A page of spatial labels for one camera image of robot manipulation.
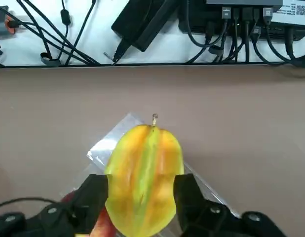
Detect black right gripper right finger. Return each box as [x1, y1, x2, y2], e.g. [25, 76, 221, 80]
[174, 173, 288, 237]

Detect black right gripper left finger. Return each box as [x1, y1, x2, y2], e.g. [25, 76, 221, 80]
[0, 174, 109, 237]

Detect yellow star fruit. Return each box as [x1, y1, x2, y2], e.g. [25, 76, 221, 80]
[104, 113, 185, 237]

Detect red apple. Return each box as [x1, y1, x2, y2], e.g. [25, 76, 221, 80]
[60, 192, 117, 237]

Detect clear acrylic stepped stand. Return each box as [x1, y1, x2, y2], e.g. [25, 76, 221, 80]
[59, 112, 242, 237]

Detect black power adapter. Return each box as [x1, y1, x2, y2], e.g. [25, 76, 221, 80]
[111, 0, 180, 65]

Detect grey device orange tabs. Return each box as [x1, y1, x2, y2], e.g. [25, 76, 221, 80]
[0, 4, 22, 35]

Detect white labelled box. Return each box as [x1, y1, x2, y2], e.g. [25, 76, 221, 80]
[270, 0, 305, 26]

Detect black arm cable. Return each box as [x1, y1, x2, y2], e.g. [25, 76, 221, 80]
[0, 196, 62, 208]

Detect black cable with ferrite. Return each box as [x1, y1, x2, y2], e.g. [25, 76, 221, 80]
[40, 0, 72, 67]

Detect black cable grey plug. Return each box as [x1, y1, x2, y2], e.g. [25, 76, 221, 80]
[186, 6, 232, 47]
[263, 7, 299, 65]

